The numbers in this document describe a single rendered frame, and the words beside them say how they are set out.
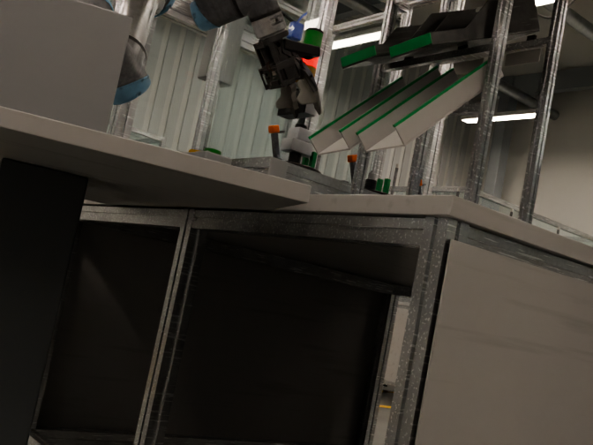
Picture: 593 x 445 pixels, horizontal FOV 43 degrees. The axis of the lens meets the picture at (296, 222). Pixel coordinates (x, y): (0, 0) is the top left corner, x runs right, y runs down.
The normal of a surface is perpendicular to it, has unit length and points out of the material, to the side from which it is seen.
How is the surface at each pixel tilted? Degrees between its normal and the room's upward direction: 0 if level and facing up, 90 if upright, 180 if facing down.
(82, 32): 90
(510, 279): 90
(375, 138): 90
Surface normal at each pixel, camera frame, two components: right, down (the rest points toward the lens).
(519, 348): 0.61, 0.04
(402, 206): -0.77, -0.22
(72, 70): 0.31, -0.04
